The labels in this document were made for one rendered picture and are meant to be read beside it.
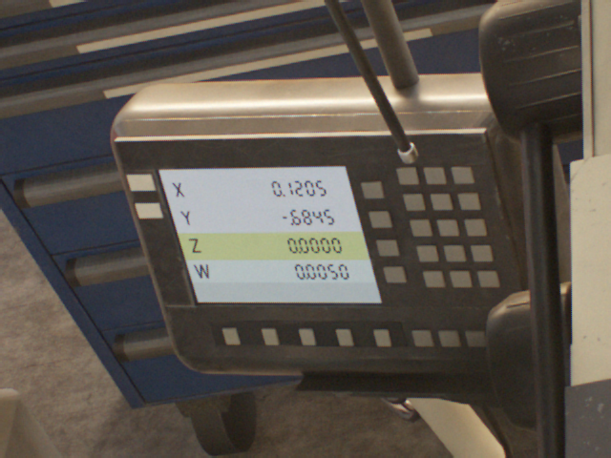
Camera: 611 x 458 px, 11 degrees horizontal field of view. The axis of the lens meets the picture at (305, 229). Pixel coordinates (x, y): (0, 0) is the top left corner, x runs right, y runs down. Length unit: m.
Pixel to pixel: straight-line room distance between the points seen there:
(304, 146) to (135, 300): 1.37
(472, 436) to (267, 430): 1.42
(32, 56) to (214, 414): 0.68
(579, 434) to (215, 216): 1.15
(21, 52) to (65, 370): 0.89
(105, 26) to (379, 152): 1.06
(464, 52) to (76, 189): 0.48
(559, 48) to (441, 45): 1.81
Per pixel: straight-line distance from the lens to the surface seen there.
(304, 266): 2.28
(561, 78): 1.40
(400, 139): 1.59
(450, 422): 2.45
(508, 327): 1.44
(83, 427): 3.98
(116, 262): 3.50
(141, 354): 3.61
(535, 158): 1.40
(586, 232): 1.24
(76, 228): 3.49
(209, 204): 2.29
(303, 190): 2.24
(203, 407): 3.75
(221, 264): 2.31
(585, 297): 1.22
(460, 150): 2.17
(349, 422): 3.81
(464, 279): 2.22
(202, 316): 2.34
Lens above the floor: 2.76
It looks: 43 degrees down
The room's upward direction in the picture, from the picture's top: 29 degrees counter-clockwise
